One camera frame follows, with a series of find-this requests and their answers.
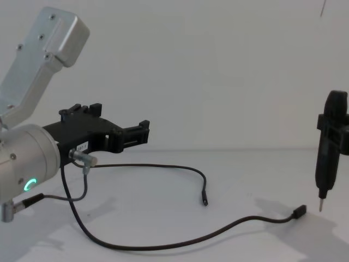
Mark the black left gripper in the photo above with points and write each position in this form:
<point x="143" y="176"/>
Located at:
<point x="81" y="132"/>

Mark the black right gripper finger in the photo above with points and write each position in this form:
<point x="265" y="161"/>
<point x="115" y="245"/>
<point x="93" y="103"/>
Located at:
<point x="340" y="133"/>

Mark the white table cloth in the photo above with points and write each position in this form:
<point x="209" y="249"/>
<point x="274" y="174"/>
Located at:
<point x="174" y="218"/>

